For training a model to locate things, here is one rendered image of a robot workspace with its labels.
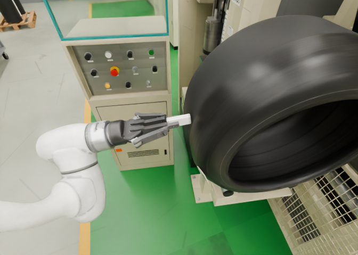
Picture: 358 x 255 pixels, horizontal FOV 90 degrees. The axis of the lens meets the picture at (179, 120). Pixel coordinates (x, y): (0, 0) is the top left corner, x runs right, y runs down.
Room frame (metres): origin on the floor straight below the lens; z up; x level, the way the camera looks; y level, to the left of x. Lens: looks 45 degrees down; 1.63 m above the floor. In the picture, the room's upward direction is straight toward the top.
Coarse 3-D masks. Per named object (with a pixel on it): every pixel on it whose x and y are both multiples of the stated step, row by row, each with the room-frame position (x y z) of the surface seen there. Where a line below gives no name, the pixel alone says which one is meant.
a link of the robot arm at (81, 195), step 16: (64, 176) 0.24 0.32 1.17; (80, 176) 0.24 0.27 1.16; (96, 176) 0.26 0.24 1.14; (64, 192) 0.20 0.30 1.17; (80, 192) 0.20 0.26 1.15; (96, 192) 0.22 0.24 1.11; (0, 208) 0.13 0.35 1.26; (16, 208) 0.13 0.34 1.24; (32, 208) 0.14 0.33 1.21; (48, 208) 0.15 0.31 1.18; (64, 208) 0.16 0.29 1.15; (80, 208) 0.17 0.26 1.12; (96, 208) 0.19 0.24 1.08; (0, 224) 0.10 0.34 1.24; (16, 224) 0.11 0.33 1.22; (32, 224) 0.12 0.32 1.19
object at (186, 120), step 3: (180, 117) 0.38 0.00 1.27; (183, 117) 0.37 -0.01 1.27; (186, 117) 0.37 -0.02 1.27; (189, 117) 0.37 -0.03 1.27; (168, 120) 0.37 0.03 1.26; (171, 120) 0.37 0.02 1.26; (174, 120) 0.37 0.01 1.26; (177, 120) 0.37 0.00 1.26; (180, 120) 0.37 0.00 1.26; (183, 120) 0.37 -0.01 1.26; (186, 120) 0.37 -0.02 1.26; (189, 120) 0.37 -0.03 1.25; (180, 123) 0.37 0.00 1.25; (183, 123) 0.37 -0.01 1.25; (186, 123) 0.37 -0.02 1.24; (189, 123) 0.37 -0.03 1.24
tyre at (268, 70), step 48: (240, 48) 0.45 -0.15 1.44; (288, 48) 0.37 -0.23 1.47; (336, 48) 0.34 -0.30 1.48; (192, 96) 0.44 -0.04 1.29; (240, 96) 0.31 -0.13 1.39; (288, 96) 0.28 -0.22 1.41; (336, 96) 0.29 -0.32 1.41; (192, 144) 0.32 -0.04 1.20; (240, 144) 0.27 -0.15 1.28; (288, 144) 0.50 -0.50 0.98; (336, 144) 0.41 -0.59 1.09; (240, 192) 0.29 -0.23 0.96
